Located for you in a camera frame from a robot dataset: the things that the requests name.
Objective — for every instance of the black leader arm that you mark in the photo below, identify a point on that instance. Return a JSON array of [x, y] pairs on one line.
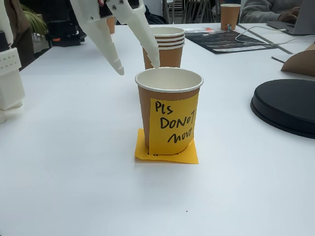
[[64, 37]]

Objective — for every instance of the brown paper cup with note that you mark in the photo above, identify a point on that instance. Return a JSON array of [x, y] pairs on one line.
[[144, 108]]

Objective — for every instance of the brown paper cup with logo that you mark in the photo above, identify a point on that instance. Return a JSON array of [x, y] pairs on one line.
[[230, 14]]

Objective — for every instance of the person's hand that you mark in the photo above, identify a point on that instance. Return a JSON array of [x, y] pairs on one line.
[[289, 16]]

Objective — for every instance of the black jacket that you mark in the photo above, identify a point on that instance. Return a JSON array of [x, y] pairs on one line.
[[155, 18]]

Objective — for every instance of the grey metal chair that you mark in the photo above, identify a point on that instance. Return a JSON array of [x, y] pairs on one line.
[[194, 11]]

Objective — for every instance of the green plant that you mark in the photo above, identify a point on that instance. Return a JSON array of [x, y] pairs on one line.
[[37, 22]]

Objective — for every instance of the clear plastic packet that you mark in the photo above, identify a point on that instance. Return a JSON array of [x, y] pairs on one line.
[[206, 29]]

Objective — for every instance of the black printed brochure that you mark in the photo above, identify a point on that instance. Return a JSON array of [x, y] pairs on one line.
[[221, 40]]

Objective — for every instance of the white paper sheet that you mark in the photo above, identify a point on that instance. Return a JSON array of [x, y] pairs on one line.
[[276, 59]]

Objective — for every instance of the brown cardboard piece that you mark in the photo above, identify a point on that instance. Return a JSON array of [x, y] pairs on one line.
[[300, 62]]

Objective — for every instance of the grey open laptop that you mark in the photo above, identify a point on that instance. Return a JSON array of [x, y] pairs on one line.
[[305, 22]]

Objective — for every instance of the black round disc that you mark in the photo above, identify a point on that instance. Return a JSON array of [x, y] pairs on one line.
[[285, 105]]

